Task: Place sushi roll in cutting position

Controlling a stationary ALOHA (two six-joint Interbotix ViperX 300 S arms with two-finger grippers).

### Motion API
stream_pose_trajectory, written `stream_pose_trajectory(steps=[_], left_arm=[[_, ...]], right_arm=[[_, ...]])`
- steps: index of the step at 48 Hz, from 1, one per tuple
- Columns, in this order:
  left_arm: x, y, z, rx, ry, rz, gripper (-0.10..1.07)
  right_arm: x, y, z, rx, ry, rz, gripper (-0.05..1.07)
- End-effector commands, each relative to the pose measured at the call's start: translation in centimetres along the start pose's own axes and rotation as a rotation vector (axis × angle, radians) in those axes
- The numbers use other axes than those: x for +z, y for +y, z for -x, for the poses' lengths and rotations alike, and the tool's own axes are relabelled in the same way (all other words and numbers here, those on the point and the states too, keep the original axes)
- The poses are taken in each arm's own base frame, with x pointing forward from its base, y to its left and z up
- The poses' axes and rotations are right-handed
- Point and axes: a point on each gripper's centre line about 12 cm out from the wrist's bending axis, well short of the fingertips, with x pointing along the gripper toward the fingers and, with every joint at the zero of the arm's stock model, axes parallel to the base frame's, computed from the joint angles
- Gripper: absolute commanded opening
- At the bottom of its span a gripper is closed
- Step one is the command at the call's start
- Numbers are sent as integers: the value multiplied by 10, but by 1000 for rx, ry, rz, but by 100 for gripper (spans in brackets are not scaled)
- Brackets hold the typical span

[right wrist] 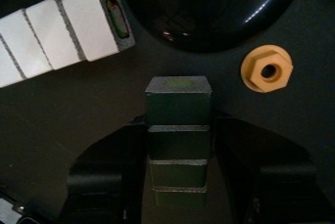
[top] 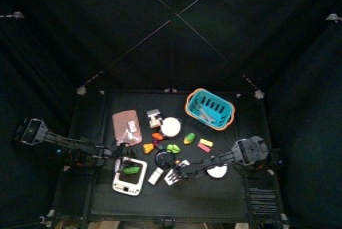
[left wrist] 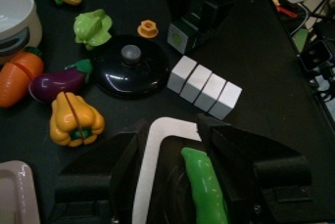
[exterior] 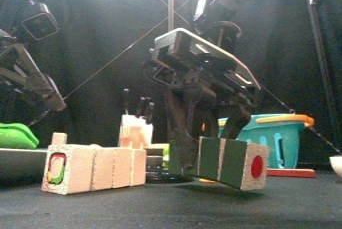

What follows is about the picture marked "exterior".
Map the green toy sushi roll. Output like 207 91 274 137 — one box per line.
168 135 271 192

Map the pink toy sushi roll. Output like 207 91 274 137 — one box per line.
40 143 148 196

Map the wooden toy knife block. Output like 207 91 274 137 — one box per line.
116 114 155 150

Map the green plastic toy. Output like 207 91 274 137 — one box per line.
0 122 40 150

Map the small wooden block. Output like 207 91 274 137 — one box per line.
51 132 69 146

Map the red flat board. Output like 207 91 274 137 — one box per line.
266 168 318 179

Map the black tray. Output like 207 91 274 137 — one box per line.
0 147 49 182

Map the white bowl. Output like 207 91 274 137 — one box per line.
328 154 342 178

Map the black toy knife handle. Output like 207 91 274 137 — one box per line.
135 96 147 118
143 97 152 119
145 102 156 125
121 88 131 116

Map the teal basket with orange handle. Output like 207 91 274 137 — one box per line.
216 113 315 170

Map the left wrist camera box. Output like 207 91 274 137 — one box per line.
20 2 61 41

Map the black frame pole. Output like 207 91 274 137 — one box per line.
302 0 342 154
167 0 176 32

